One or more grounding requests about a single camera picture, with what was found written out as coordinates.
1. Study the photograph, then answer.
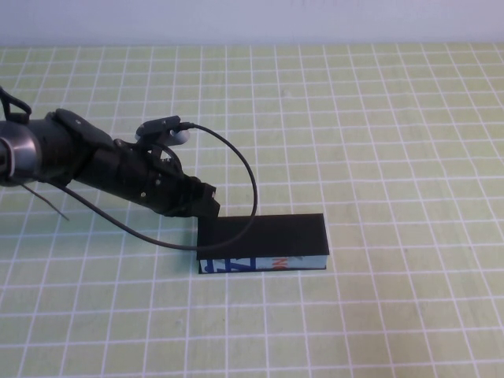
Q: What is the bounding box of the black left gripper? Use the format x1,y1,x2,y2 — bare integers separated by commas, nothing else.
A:
90,137,221,220

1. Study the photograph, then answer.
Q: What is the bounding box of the black printed glasses case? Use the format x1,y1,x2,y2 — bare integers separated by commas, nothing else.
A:
195,213,329,276

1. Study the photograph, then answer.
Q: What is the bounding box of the green white-grid tablecloth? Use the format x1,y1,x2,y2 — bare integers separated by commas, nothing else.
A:
0,42,504,378

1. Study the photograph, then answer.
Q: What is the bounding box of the left camera's black cable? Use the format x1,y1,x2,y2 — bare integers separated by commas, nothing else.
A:
58,121,259,251

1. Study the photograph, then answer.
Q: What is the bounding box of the left arm's wrist camera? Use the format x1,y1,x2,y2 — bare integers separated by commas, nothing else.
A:
135,115,194,147

